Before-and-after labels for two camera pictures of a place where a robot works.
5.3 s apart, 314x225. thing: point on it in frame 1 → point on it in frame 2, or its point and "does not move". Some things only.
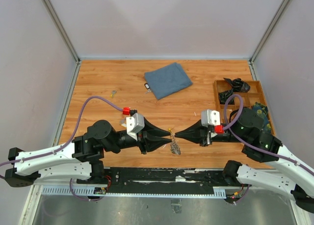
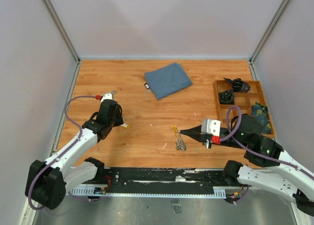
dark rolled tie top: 238,85 does not move
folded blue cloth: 167,80 does not move
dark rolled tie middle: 223,95 does not move
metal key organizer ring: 174,146 → 180,143
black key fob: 147,86 does not move
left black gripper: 152,142 → 119,120
